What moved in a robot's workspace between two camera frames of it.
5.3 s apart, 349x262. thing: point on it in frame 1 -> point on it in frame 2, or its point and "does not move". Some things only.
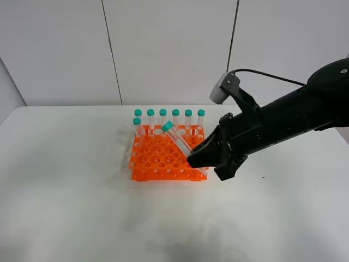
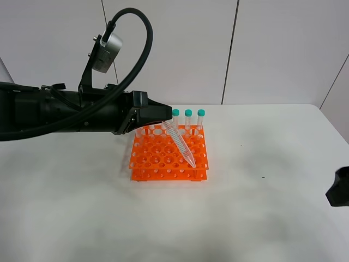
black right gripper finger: (227, 171) -> (338, 196)
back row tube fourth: (175, 113) does not move
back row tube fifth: (188, 113) does not move
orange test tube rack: (159, 153) does not move
